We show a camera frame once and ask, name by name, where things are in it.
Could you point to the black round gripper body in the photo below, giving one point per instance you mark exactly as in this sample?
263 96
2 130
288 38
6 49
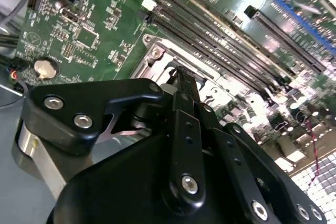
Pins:
126 182

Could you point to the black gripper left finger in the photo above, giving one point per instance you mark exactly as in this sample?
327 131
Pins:
65 108

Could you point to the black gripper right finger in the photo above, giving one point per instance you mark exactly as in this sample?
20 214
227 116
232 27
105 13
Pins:
235 154

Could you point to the metal socket cover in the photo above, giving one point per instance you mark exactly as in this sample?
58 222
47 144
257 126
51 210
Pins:
158 66

